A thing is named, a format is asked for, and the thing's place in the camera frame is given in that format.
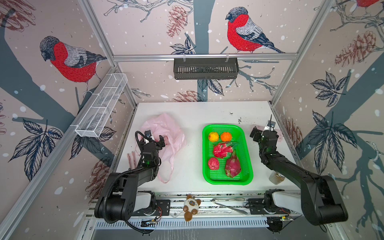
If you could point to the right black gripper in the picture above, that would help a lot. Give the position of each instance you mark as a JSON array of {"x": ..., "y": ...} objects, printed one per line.
[{"x": 264, "y": 133}]

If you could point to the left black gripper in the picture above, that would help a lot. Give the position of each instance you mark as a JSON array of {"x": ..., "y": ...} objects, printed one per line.
[{"x": 161, "y": 141}]

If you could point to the pink plastic bag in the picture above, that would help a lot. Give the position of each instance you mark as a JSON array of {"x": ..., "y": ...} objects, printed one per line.
[{"x": 167, "y": 127}]

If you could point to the orange fruit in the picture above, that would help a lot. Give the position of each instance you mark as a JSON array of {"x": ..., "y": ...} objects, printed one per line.
[{"x": 226, "y": 137}]

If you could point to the green plastic basket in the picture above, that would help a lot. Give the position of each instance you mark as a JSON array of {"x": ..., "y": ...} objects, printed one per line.
[{"x": 226, "y": 159}]

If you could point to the red dragon fruit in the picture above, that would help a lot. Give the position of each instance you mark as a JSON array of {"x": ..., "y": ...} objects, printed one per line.
[
  {"x": 233, "y": 166},
  {"x": 224, "y": 149}
]

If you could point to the yellow mango fruit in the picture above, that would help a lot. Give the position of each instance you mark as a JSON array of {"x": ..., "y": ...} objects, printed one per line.
[{"x": 213, "y": 137}]

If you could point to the small red round fruit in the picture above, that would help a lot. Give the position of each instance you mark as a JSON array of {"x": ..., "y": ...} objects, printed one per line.
[{"x": 213, "y": 164}]

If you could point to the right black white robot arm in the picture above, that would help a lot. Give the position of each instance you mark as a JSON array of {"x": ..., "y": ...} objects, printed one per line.
[{"x": 320, "y": 200}]

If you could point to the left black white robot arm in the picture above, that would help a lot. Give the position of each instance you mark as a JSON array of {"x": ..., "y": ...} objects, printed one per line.
[{"x": 120, "y": 197}]

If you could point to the small glass jar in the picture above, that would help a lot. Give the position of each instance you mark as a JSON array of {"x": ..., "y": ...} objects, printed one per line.
[{"x": 276, "y": 178}]

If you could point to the brown white plush toy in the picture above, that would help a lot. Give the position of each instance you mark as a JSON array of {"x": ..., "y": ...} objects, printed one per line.
[{"x": 191, "y": 207}]

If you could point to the metal tongs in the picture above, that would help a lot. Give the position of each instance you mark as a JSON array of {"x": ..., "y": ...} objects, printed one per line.
[{"x": 220, "y": 201}]

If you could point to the white wire mesh shelf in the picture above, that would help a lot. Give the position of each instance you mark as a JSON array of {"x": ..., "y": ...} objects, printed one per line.
[{"x": 99, "y": 112}]

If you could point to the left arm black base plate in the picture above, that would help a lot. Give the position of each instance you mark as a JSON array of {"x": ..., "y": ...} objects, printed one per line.
[{"x": 161, "y": 207}]

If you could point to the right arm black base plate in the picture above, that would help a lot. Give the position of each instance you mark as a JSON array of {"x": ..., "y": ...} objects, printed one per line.
[{"x": 265, "y": 207}]

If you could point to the black hanging wire basket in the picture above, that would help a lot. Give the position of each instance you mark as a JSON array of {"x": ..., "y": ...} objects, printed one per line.
[{"x": 206, "y": 68}]

